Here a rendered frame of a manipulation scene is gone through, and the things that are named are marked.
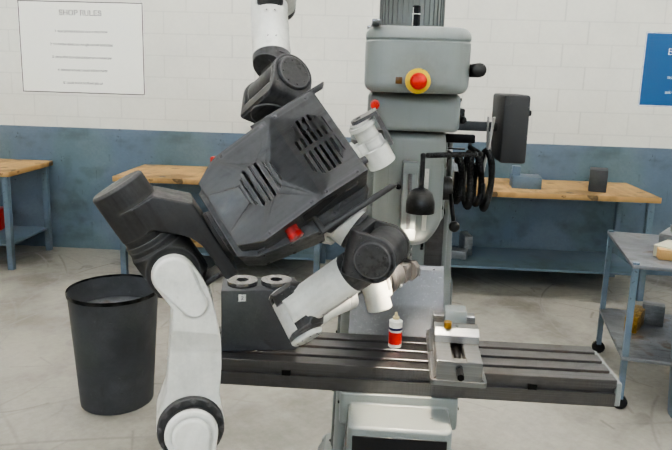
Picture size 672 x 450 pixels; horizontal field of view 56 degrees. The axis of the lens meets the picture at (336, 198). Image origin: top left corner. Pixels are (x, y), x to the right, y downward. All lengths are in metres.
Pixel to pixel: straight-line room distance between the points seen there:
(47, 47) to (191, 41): 1.39
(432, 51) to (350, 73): 4.44
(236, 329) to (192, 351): 0.51
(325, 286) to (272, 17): 0.63
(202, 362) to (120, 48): 5.24
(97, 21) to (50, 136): 1.20
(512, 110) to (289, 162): 0.98
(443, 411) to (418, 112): 0.83
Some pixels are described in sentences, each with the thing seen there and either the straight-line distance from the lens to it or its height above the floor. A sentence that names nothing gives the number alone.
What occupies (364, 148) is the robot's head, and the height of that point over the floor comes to 1.61.
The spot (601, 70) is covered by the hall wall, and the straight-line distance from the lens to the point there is 6.31.
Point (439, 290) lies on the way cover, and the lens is 2.25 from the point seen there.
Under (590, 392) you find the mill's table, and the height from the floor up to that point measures 0.92.
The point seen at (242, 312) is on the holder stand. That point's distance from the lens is 1.89.
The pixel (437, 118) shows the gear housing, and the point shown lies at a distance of 1.68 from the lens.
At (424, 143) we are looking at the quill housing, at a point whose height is 1.60.
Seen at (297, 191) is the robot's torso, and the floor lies 1.55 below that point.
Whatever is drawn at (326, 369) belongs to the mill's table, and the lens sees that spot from 1.87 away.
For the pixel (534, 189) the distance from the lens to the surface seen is 5.58.
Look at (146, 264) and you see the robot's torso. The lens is 1.35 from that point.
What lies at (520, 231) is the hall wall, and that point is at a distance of 6.30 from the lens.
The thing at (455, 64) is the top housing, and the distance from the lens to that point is 1.59.
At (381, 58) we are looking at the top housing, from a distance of 1.58.
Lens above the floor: 1.77
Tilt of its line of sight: 11 degrees down
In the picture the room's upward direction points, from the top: 2 degrees clockwise
